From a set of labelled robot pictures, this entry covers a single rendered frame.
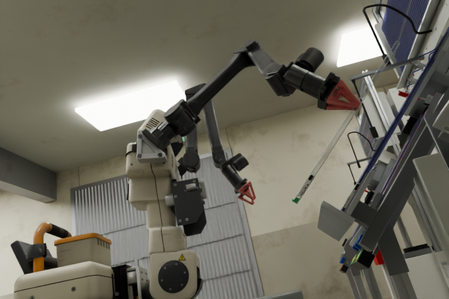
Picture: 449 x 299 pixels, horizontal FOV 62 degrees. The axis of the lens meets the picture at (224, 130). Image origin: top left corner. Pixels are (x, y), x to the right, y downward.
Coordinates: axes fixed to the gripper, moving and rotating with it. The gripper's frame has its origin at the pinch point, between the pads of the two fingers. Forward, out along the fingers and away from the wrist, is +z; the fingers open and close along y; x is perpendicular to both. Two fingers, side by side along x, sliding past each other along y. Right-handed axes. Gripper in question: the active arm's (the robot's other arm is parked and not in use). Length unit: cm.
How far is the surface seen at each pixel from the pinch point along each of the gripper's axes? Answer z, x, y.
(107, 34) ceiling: -237, -33, 160
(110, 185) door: -295, 96, 415
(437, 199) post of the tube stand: 25.2, 13.0, -3.3
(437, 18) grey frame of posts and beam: 4, -57, 30
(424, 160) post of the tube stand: 19.4, 6.5, -3.3
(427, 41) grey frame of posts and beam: 5, -58, 45
